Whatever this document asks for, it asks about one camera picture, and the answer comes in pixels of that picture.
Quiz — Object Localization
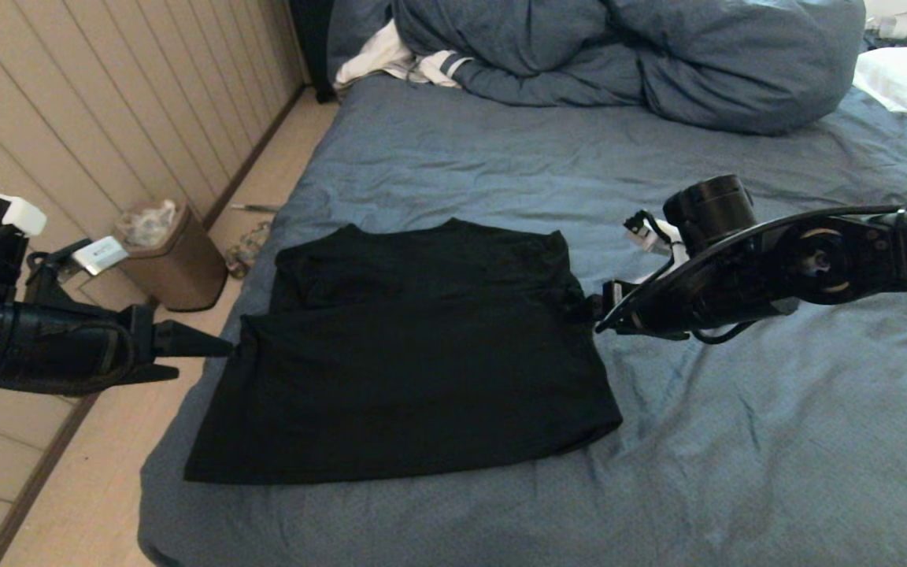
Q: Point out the black printed T-shirt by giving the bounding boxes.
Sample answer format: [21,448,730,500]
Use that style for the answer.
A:
[183,218,624,485]

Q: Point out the brown trash bin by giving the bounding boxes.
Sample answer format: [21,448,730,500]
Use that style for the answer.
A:
[103,201,229,313]

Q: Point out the patterned cloth item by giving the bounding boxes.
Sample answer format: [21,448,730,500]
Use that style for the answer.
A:
[225,222,275,281]

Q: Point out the clear plastic bin bag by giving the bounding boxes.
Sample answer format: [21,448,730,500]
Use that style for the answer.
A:
[117,199,180,250]

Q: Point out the white left wrist joint cover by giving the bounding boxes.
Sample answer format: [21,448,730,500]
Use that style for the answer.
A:
[0,191,48,239]

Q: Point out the blue bed sheet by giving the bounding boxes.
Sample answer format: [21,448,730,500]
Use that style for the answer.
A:
[137,75,907,567]

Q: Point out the blue bunched duvet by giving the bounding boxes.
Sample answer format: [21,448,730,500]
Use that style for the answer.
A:
[328,0,866,136]

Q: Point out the black bedside furniture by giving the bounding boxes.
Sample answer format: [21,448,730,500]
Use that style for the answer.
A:
[288,0,338,103]

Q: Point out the white striped garment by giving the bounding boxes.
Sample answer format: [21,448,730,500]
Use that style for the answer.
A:
[334,20,474,91]

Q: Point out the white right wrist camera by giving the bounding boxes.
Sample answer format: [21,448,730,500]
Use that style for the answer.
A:
[624,211,692,284]

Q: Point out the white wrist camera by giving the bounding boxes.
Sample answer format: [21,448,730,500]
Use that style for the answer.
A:
[624,211,692,284]
[72,236,130,276]

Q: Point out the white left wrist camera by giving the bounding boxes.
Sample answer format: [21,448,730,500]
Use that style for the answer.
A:
[72,236,130,276]

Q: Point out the black braided left cable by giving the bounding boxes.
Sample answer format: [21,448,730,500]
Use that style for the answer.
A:
[26,240,94,308]

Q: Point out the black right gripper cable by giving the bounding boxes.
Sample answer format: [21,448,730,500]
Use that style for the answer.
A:
[595,189,907,346]

